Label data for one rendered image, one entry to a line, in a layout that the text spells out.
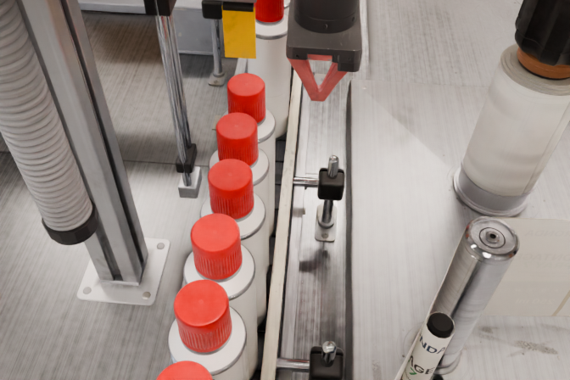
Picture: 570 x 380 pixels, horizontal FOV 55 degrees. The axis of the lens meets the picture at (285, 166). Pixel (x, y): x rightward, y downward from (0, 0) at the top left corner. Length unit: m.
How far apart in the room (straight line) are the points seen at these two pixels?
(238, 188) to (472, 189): 0.35
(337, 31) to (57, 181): 0.27
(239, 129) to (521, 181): 0.34
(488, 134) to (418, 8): 0.53
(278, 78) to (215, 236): 0.32
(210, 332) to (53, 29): 0.23
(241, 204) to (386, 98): 0.43
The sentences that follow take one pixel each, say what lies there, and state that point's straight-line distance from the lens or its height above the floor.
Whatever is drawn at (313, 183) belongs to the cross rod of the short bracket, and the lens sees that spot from 0.63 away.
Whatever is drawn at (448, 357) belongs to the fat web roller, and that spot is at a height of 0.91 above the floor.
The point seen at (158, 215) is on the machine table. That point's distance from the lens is 0.72.
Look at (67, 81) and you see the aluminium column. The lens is 0.45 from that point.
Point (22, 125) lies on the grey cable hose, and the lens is 0.32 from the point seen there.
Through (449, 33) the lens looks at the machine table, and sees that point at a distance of 1.06.
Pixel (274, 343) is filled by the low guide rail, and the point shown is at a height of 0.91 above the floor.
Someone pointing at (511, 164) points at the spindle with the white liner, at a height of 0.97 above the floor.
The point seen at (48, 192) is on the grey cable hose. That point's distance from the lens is 0.36.
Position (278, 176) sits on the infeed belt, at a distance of 0.68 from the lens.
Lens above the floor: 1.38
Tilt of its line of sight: 47 degrees down
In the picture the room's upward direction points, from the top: 2 degrees clockwise
